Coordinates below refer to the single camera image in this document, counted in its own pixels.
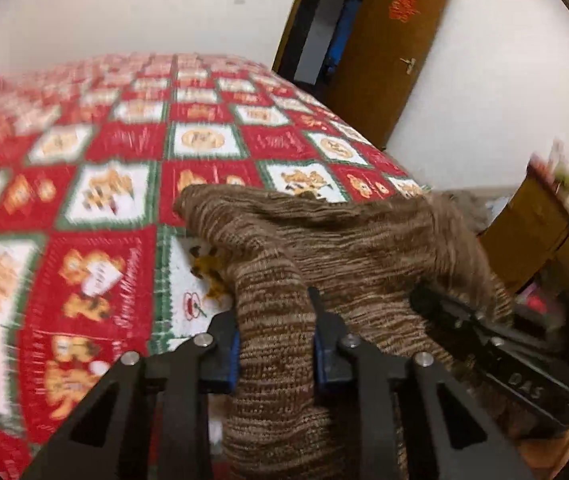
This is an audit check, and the brown knitted sweater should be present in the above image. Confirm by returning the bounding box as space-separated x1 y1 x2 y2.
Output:
175 184 512 479

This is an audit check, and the brown wooden cabinet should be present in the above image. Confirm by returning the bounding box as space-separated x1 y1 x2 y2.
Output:
478 162 569 295

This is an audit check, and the grey cloth on floor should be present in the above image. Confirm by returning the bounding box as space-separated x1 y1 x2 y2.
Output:
439 190 496 234

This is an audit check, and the red patchwork bear bedspread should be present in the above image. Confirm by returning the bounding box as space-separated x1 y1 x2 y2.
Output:
0 53 420 479

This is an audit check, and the brown wooden door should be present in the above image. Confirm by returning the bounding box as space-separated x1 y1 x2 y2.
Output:
325 0 449 150

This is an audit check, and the red double happiness sticker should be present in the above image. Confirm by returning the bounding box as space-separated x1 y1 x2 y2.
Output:
388 0 421 23

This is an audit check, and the metal door handle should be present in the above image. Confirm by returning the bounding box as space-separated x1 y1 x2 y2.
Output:
400 58 417 75

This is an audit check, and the dark wooden door frame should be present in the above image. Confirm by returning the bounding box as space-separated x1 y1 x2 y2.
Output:
274 0 362 96

